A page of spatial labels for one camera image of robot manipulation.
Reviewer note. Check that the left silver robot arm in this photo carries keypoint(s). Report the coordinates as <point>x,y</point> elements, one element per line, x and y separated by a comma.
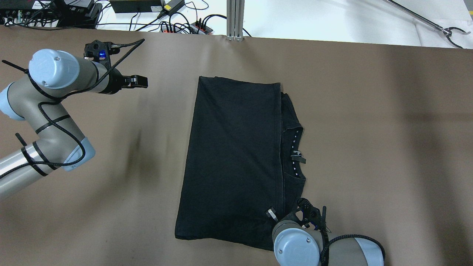
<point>36,98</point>

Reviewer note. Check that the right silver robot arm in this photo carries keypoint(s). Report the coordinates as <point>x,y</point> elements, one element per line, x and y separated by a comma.
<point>302,239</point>

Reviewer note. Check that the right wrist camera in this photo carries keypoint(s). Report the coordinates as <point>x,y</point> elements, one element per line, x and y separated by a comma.
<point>311,215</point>

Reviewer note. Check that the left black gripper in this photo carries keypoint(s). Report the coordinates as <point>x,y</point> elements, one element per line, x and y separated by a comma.
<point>116,82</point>

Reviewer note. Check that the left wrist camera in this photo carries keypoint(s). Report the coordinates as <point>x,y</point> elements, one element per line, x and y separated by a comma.
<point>100,52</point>

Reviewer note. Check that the black graphic t-shirt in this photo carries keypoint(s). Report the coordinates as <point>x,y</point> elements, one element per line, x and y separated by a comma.
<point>243,158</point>

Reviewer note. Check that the metal grabber tool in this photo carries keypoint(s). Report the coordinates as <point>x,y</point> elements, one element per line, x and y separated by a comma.
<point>448,32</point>

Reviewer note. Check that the aluminium frame post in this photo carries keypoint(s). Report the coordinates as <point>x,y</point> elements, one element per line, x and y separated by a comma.
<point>235,19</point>

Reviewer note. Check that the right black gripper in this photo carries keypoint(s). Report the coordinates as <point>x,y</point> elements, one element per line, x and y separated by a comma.
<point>271,214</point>

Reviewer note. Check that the black power adapter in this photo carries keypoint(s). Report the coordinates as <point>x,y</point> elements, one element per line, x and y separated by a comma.
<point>145,6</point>

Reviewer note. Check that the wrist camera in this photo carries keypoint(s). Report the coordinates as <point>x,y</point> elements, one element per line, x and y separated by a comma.
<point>100,52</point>
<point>311,215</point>

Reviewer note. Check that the black power strip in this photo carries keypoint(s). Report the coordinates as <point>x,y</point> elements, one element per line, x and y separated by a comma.
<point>192,29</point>

